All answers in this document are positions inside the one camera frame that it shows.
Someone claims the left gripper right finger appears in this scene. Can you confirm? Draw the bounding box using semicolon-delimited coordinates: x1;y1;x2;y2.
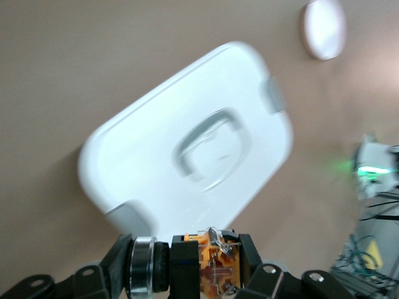
236;232;369;299

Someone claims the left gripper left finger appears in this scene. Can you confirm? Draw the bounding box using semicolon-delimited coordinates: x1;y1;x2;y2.
0;233;135;299

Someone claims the orange push button switch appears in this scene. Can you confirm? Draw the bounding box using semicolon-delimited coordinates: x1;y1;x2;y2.
129;226;243;299

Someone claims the yellow warning sign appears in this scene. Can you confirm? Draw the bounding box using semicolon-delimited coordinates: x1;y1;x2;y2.
363;241;387;268

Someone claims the pink round plate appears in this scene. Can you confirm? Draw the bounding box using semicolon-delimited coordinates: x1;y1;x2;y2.
300;0;347;61

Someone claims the aluminium frame rail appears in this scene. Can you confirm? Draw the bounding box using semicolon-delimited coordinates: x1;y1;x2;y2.
330;267;399;295

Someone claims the white lunch box grey handle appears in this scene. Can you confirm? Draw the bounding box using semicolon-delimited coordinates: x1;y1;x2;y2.
77;42;294;238

